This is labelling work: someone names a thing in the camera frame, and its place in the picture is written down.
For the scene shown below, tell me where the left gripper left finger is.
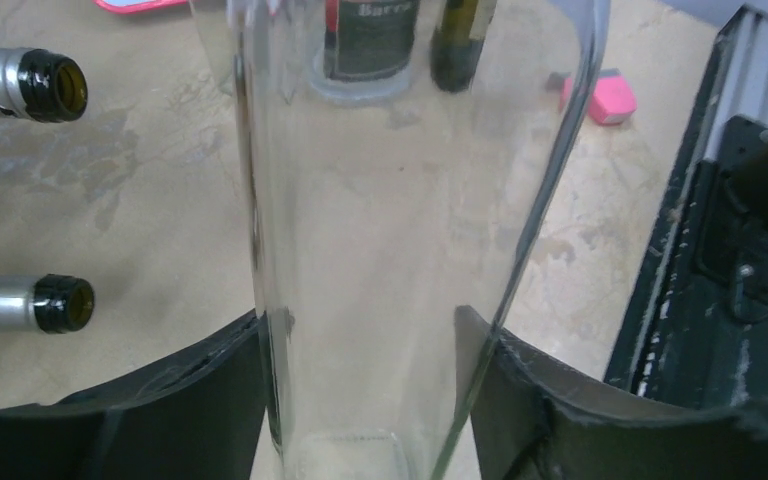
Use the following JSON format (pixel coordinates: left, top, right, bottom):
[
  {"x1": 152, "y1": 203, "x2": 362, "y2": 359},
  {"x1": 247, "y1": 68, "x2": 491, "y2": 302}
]
[{"x1": 0, "y1": 312, "x2": 266, "y2": 479}]

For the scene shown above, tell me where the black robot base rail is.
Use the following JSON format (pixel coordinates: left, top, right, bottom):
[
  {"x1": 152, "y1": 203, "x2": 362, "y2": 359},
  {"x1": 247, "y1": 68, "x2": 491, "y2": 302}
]
[{"x1": 605, "y1": 5, "x2": 768, "y2": 409}]

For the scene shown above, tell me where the clear bottle green label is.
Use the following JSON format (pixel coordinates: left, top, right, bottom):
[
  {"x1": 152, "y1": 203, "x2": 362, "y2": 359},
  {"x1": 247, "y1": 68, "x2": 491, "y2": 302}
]
[{"x1": 308, "y1": 1, "x2": 419, "y2": 104}]

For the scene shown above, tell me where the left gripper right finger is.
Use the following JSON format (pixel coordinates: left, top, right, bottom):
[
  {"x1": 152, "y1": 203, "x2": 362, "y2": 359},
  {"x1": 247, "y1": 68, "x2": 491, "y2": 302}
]
[{"x1": 471, "y1": 331, "x2": 768, "y2": 479}]

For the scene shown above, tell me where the dark green wine bottle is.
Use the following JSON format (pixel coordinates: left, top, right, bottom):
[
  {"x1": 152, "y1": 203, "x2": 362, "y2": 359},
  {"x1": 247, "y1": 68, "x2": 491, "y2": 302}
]
[{"x1": 430, "y1": 0, "x2": 497, "y2": 93}]

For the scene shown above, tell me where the dark bottle beige label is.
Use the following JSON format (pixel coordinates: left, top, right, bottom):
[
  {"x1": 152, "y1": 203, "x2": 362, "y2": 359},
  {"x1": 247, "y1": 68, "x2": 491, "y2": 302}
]
[{"x1": 0, "y1": 48, "x2": 88, "y2": 123}]

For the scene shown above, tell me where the olive green wine bottle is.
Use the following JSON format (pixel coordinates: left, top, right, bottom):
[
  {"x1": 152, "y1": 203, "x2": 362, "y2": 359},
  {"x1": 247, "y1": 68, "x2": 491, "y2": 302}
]
[{"x1": 0, "y1": 274, "x2": 95, "y2": 334}]

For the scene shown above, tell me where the clear square glass bottle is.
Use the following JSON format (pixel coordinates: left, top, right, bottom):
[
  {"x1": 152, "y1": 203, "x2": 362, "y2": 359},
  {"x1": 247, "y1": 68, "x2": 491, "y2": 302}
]
[{"x1": 190, "y1": 1, "x2": 610, "y2": 479}]

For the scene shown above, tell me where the pink framed whiteboard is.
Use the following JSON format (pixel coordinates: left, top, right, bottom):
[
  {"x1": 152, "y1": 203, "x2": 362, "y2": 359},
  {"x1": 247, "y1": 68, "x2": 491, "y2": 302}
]
[{"x1": 94, "y1": 0, "x2": 187, "y2": 15}]

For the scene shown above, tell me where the pink eraser block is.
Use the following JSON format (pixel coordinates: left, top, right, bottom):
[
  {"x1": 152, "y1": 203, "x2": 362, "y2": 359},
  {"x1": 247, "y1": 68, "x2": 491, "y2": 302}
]
[{"x1": 546, "y1": 68, "x2": 638, "y2": 126}]

